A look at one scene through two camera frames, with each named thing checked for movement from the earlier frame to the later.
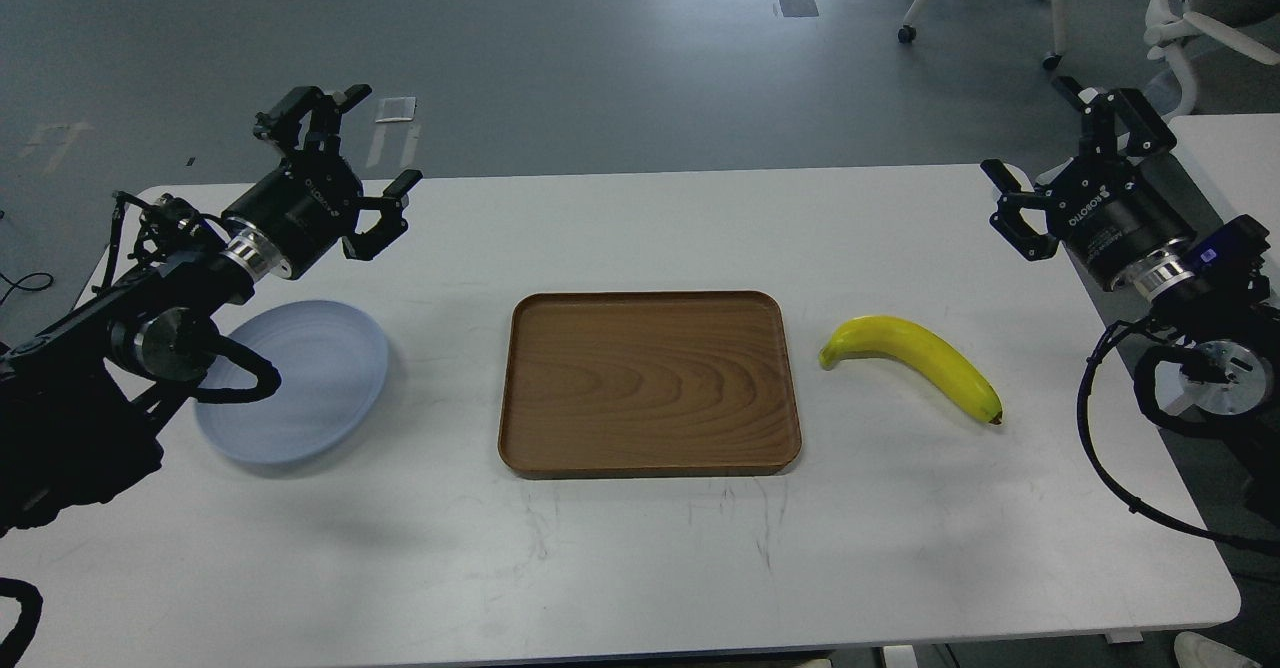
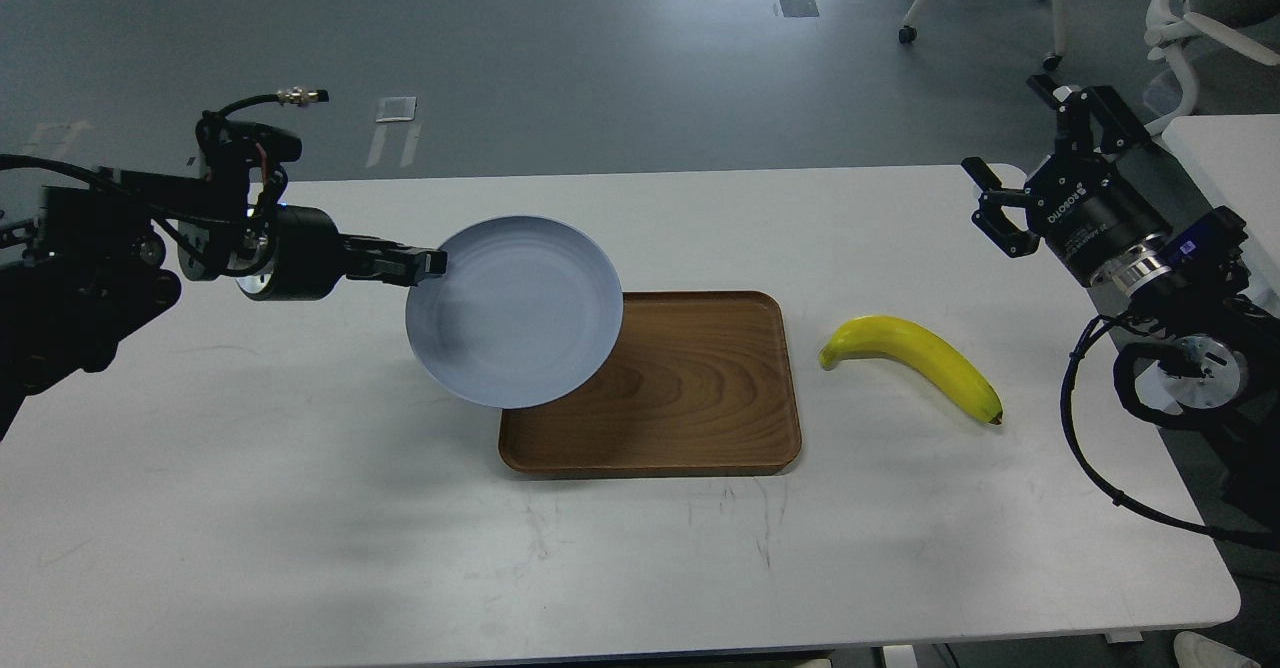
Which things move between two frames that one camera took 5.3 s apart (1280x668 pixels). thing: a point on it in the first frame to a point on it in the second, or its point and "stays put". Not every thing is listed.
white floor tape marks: (393, 111) stays put
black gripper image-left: (294, 218) to (307, 260)
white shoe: (1193, 650) stays put
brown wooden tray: (647, 383) stays put
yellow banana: (921, 347) stays put
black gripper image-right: (1127, 229) to (1089, 209)
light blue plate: (332, 361) to (528, 313)
